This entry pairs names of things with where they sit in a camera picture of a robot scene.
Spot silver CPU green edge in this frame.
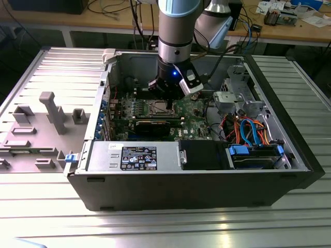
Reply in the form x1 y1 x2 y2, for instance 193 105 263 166
154 102 169 113

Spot metal socket cover frame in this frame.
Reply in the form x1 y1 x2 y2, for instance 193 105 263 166
148 99 179 116

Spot CPU socket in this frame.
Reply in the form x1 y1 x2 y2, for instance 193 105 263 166
147 99 180 116

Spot green motherboard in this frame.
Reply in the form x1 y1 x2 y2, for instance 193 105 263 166
107 89 225 142

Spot black graphics card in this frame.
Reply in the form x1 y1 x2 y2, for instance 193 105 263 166
134 119 172 137

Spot grey metal drive cage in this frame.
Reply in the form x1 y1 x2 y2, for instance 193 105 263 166
221 64 259 104

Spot black plastic shroud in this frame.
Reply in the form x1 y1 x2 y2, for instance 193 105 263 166
179 141 230 171

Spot silver power supply unit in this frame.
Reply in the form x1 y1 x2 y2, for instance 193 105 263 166
86 141 180 173

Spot hard disk blue carrier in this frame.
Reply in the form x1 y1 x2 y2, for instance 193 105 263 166
227 144 285 170

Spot black monitor stand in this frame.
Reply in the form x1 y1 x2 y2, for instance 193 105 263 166
229 0 244 32

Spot black PC case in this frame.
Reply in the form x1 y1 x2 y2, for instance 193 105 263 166
63 48 326 212

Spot wooden desk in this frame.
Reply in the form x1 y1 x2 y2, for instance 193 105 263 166
0 0 331 49

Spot metal finned cooler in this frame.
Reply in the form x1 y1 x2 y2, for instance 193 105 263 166
263 7 281 26

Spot printed paper cards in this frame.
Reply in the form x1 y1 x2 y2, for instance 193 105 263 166
255 1 275 15

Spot grey parts rack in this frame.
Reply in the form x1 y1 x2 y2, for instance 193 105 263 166
0 91 91 174

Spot grey device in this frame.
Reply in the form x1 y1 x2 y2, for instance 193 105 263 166
279 6 298 26

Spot black box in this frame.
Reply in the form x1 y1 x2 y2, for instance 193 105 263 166
10 0 86 15

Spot white papers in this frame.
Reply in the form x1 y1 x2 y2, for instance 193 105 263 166
301 14 331 28

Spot white wrist camera black mount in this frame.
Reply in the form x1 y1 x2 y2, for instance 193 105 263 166
178 68 203 95

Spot black camera cable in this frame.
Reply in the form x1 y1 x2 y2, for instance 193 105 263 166
203 44 240 84

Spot silver metal bracket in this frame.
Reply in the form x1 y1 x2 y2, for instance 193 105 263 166
212 90 245 116

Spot blue SATA cable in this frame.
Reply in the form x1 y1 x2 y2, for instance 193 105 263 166
239 117 262 148

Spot orange wire bundle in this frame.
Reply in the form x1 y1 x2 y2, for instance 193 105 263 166
222 115 271 145

